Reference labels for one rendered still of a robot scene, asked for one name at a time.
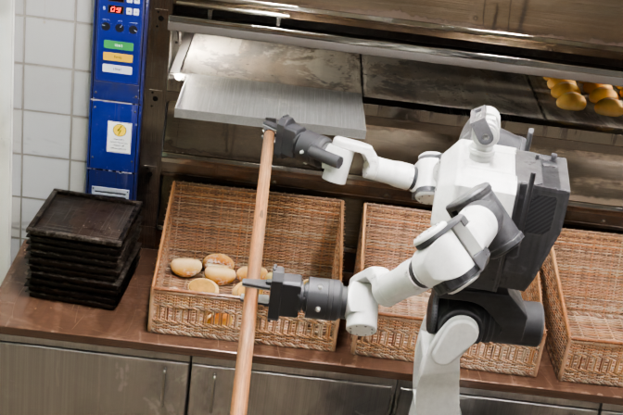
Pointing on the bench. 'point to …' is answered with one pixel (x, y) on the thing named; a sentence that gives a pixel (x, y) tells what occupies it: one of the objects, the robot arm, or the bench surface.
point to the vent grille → (110, 192)
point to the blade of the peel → (271, 105)
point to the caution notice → (119, 137)
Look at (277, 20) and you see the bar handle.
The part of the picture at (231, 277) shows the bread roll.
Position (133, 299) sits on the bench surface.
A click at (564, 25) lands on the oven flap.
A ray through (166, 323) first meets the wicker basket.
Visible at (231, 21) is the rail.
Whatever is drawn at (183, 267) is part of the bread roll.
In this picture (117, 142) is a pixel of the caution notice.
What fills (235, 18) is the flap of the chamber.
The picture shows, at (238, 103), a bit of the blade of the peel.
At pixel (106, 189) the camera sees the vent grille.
